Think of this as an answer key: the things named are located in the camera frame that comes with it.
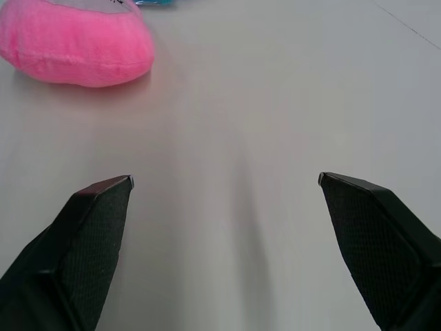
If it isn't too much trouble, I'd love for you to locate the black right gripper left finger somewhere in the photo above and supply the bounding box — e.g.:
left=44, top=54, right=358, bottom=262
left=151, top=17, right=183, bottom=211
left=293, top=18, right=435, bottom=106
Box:
left=0, top=174, right=135, bottom=331

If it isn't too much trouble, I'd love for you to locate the pink plush toy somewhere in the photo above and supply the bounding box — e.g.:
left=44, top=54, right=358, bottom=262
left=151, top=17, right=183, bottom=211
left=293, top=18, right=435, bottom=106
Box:
left=0, top=0, right=155, bottom=88

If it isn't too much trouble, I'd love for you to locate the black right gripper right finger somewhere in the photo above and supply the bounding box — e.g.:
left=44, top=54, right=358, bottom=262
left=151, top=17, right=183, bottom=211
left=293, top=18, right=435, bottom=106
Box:
left=317, top=172, right=441, bottom=331

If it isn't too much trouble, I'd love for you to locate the teal fabric item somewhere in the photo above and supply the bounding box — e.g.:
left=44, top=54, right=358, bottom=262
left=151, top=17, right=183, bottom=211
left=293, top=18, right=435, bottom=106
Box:
left=135, top=0, right=177, bottom=8

